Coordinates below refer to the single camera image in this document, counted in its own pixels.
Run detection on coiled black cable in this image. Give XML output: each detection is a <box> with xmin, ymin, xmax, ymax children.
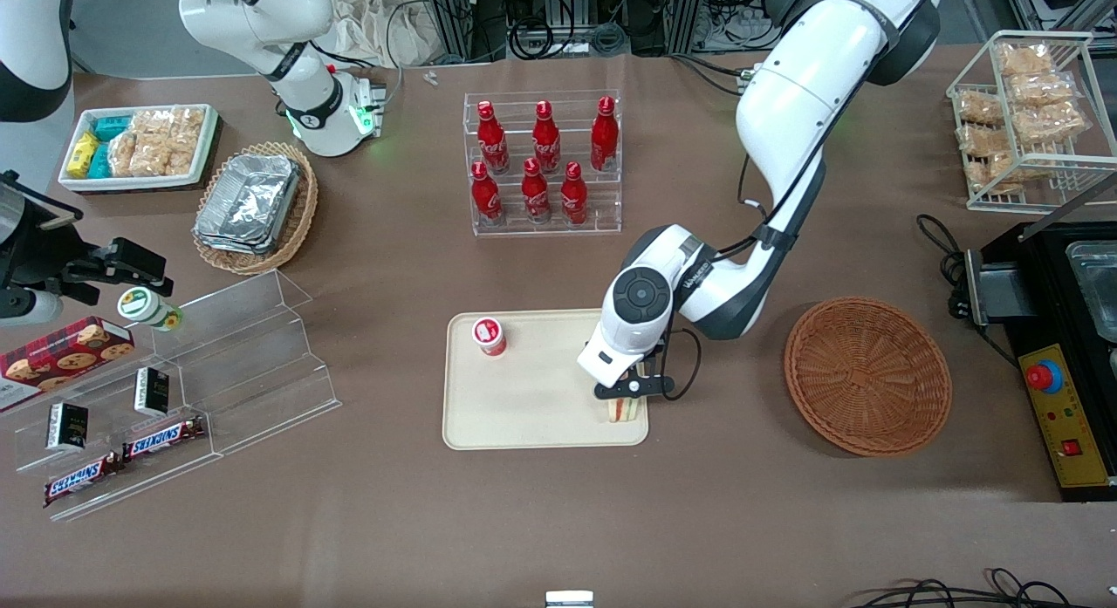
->
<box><xmin>510</xmin><ymin>15</ymin><xmax>579</xmax><ymax>61</ymax></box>

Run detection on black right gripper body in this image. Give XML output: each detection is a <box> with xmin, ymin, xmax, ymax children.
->
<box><xmin>0</xmin><ymin>229</ymin><xmax>99</xmax><ymax>311</ymax></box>

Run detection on aluminium equipment frame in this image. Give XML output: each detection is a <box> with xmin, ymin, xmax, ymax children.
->
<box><xmin>417</xmin><ymin>0</ymin><xmax>771</xmax><ymax>65</ymax></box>

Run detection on red cookie box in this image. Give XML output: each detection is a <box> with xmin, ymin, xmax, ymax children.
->
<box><xmin>0</xmin><ymin>316</ymin><xmax>137</xmax><ymax>413</ymax></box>

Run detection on round brown wicker basket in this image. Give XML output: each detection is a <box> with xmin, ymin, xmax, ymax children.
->
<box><xmin>784</xmin><ymin>297</ymin><xmax>953</xmax><ymax>457</ymax></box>

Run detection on white rectangular bin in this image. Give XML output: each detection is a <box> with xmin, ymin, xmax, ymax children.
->
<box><xmin>58</xmin><ymin>104</ymin><xmax>220</xmax><ymax>195</ymax></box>

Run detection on metal pan in machine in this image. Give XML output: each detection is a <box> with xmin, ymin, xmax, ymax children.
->
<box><xmin>1064</xmin><ymin>239</ymin><xmax>1117</xmax><ymax>344</ymax></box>

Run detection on white wire rack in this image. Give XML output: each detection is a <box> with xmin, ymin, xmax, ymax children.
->
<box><xmin>946</xmin><ymin>30</ymin><xmax>1117</xmax><ymax>215</ymax></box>

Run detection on black floor cables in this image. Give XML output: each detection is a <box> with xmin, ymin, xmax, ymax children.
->
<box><xmin>848</xmin><ymin>567</ymin><xmax>1087</xmax><ymax>608</ymax></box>

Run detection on red white lidded cup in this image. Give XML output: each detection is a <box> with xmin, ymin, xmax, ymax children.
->
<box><xmin>472</xmin><ymin>316</ymin><xmax>509</xmax><ymax>358</ymax></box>

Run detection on yellow snack pack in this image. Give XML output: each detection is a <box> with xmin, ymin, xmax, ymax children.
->
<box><xmin>67</xmin><ymin>132</ymin><xmax>99</xmax><ymax>178</ymax></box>

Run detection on grey metal lever bar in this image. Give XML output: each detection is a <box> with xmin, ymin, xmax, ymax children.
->
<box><xmin>1019</xmin><ymin>170</ymin><xmax>1117</xmax><ymax>243</ymax></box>

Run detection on beige cloth bag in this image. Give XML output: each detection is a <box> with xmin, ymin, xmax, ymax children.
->
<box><xmin>326</xmin><ymin>0</ymin><xmax>439</xmax><ymax>69</ymax></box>

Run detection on red cola bottle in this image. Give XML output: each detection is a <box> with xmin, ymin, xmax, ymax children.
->
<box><xmin>521</xmin><ymin>157</ymin><xmax>553</xmax><ymax>224</ymax></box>
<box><xmin>590</xmin><ymin>95</ymin><xmax>620</xmax><ymax>174</ymax></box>
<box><xmin>476</xmin><ymin>99</ymin><xmax>511</xmax><ymax>175</ymax></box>
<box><xmin>531</xmin><ymin>100</ymin><xmax>563</xmax><ymax>174</ymax></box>
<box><xmin>560</xmin><ymin>161</ymin><xmax>590</xmax><ymax>227</ymax></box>
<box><xmin>470</xmin><ymin>160</ymin><xmax>505</xmax><ymax>226</ymax></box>

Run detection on cream plastic tray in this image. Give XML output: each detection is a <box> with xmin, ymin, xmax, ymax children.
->
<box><xmin>442</xmin><ymin>309</ymin><xmax>650</xmax><ymax>451</ymax></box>

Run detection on Snickers chocolate bar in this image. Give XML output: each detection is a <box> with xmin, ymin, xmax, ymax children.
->
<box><xmin>43</xmin><ymin>453</ymin><xmax>124</xmax><ymax>508</ymax></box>
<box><xmin>121</xmin><ymin>415</ymin><xmax>207</xmax><ymax>463</ymax></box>

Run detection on clear acrylic bottle rack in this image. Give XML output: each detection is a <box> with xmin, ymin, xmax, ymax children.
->
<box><xmin>463</xmin><ymin>88</ymin><xmax>623</xmax><ymax>239</ymax></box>

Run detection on clear acrylic stepped display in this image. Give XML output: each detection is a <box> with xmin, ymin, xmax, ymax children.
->
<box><xmin>0</xmin><ymin>270</ymin><xmax>343</xmax><ymax>523</ymax></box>

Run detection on green white lidded cup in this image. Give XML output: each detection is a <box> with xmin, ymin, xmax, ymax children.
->
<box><xmin>117</xmin><ymin>286</ymin><xmax>185</xmax><ymax>333</ymax></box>

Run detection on black sealing machine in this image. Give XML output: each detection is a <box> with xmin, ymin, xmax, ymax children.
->
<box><xmin>967</xmin><ymin>220</ymin><xmax>1117</xmax><ymax>503</ymax></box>

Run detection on aluminium corner frame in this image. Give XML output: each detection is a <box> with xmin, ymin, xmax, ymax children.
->
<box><xmin>997</xmin><ymin>0</ymin><xmax>1117</xmax><ymax>35</ymax></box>

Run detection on aluminium foil container stack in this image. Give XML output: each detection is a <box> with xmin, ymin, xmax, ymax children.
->
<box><xmin>193</xmin><ymin>154</ymin><xmax>303</xmax><ymax>256</ymax></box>

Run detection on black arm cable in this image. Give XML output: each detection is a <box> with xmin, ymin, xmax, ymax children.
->
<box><xmin>651</xmin><ymin>150</ymin><xmax>832</xmax><ymax>403</ymax></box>

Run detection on oval brown wicker basket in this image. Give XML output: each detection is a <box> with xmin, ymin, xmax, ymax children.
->
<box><xmin>191</xmin><ymin>140</ymin><xmax>320</xmax><ymax>277</ymax></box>

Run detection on small black box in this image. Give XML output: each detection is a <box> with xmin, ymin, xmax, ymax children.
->
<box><xmin>45</xmin><ymin>402</ymin><xmax>91</xmax><ymax>453</ymax></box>
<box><xmin>133</xmin><ymin>367</ymin><xmax>172</xmax><ymax>418</ymax></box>

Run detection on black power cable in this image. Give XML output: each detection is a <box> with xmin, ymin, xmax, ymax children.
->
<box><xmin>915</xmin><ymin>213</ymin><xmax>1022</xmax><ymax>369</ymax></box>

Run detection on black box with metal plate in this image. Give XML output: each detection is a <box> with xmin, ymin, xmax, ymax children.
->
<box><xmin>963</xmin><ymin>249</ymin><xmax>1018</xmax><ymax>329</ymax></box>

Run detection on bagged rice cracker snack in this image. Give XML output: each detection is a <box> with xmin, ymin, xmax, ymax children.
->
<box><xmin>108</xmin><ymin>131</ymin><xmax>142</xmax><ymax>178</ymax></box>
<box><xmin>1009</xmin><ymin>72</ymin><xmax>1076</xmax><ymax>109</ymax></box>
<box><xmin>166</xmin><ymin>107</ymin><xmax>207</xmax><ymax>176</ymax></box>
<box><xmin>956</xmin><ymin>123</ymin><xmax>1006</xmax><ymax>157</ymax></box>
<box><xmin>997</xmin><ymin>42</ymin><xmax>1054</xmax><ymax>77</ymax></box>
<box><xmin>954</xmin><ymin>91</ymin><xmax>1006</xmax><ymax>126</ymax></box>
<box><xmin>1015</xmin><ymin>101</ymin><xmax>1089</xmax><ymax>147</ymax></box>
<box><xmin>131</xmin><ymin>108</ymin><xmax>177</xmax><ymax>178</ymax></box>
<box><xmin>963</xmin><ymin>153</ymin><xmax>1024</xmax><ymax>195</ymax></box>

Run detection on yellow control panel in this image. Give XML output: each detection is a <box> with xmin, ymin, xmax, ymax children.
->
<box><xmin>1018</xmin><ymin>344</ymin><xmax>1112</xmax><ymax>489</ymax></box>

